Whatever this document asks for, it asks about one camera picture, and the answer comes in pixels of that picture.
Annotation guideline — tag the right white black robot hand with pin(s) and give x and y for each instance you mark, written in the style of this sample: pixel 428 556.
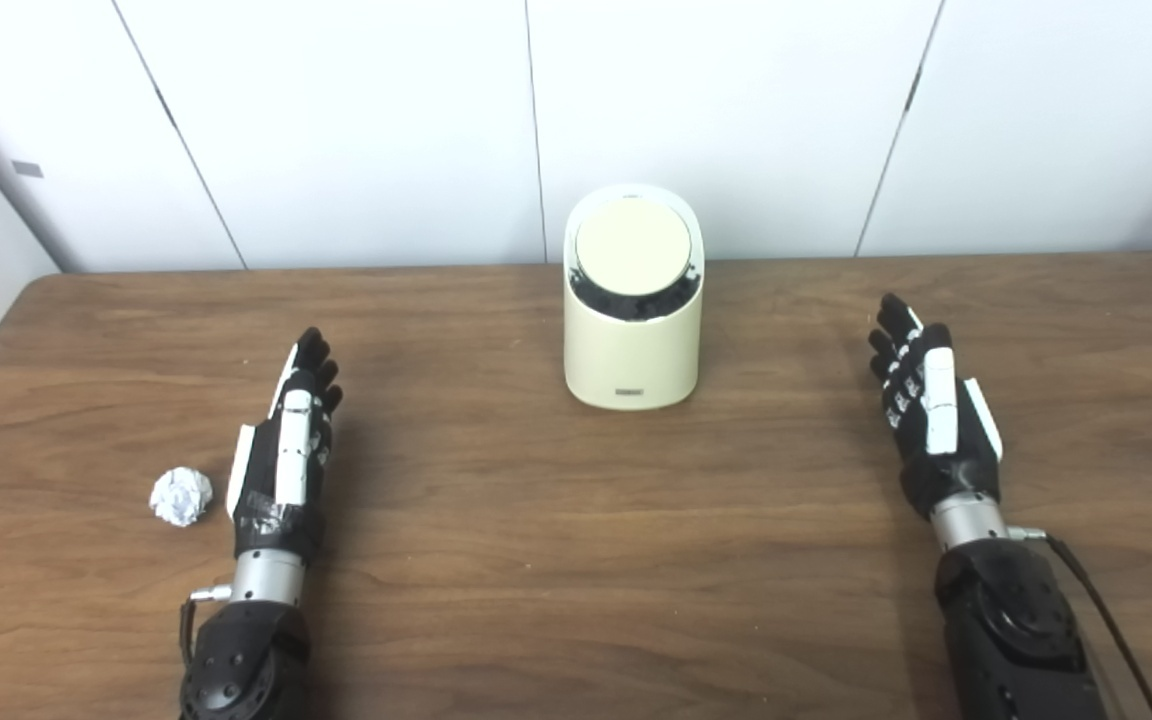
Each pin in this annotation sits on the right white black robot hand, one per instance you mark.
pixel 946 450

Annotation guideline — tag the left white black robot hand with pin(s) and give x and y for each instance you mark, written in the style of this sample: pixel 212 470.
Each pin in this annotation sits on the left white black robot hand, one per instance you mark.
pixel 266 480

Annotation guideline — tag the white paper ball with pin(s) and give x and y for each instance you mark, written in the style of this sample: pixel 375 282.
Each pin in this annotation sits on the white paper ball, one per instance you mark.
pixel 181 497

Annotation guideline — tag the cream-colored bin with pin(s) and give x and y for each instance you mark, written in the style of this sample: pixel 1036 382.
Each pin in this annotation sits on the cream-colored bin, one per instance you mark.
pixel 631 355

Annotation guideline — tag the cream round bin lid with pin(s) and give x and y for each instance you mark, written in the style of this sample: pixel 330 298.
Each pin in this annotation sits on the cream round bin lid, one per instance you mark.
pixel 633 245

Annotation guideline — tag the small gray wall label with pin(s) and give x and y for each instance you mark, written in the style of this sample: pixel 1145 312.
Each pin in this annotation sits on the small gray wall label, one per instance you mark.
pixel 26 168

